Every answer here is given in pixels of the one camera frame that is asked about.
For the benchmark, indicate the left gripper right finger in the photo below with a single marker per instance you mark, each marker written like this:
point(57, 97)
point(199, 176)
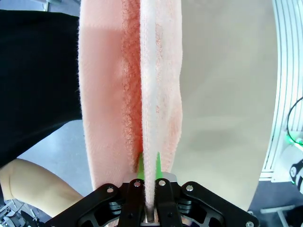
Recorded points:
point(165, 203)

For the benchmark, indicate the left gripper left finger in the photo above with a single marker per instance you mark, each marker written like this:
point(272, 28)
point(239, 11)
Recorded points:
point(136, 201)

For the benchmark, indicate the pink terry towel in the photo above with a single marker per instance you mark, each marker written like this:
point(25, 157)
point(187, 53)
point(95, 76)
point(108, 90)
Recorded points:
point(106, 94)

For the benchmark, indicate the person's right forearm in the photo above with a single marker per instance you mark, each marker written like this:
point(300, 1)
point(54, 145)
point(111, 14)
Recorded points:
point(35, 184)

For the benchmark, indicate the person in black clothes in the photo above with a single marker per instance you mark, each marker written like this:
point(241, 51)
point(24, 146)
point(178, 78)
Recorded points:
point(35, 71)

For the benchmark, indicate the white aluminium frame post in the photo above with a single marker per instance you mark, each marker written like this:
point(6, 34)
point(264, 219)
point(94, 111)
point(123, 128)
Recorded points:
point(281, 71)

